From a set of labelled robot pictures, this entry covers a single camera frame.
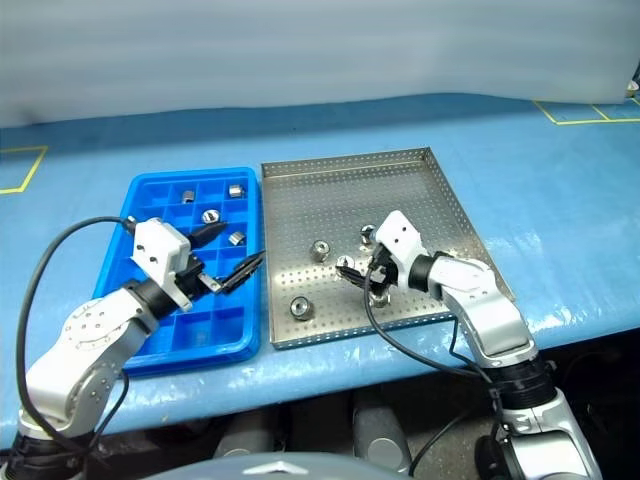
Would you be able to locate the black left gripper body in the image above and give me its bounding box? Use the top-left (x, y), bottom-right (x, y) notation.
top-left (174, 253), bottom-right (224, 302)

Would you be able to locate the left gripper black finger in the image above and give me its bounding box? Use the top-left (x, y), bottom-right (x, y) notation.
top-left (218, 251), bottom-right (267, 295)
top-left (188, 222), bottom-right (227, 248)

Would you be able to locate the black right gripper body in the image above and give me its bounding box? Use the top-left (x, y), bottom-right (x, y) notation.
top-left (368, 243), bottom-right (402, 296)

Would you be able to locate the blue compartment tray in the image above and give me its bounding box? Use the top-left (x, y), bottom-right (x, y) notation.
top-left (93, 167), bottom-right (267, 377)

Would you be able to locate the perforated metal tray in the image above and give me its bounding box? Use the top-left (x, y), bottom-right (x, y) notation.
top-left (260, 147), bottom-right (517, 351)

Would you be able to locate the large grey rounded cylinder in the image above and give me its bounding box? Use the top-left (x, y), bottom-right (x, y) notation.
top-left (351, 397), bottom-right (413, 474)

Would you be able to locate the small grey rounded cylinder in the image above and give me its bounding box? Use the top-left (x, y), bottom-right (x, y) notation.
top-left (214, 422), bottom-right (275, 459)

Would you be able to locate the grey robot torso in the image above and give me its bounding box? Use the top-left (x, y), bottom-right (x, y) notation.
top-left (172, 451), bottom-right (401, 480)

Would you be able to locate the white foam backdrop sheet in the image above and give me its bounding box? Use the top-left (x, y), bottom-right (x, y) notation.
top-left (0, 0), bottom-right (640, 129)

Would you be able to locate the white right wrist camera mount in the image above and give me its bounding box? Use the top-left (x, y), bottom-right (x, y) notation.
top-left (373, 210), bottom-right (432, 292)

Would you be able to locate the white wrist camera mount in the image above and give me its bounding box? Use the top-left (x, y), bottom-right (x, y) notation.
top-left (373, 210), bottom-right (432, 292)
top-left (131, 218), bottom-right (194, 312)

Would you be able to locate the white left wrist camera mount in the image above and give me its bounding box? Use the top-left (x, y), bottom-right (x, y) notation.
top-left (131, 218), bottom-right (194, 312)

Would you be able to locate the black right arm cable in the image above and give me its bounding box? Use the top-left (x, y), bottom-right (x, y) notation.
top-left (363, 259), bottom-right (507, 476)

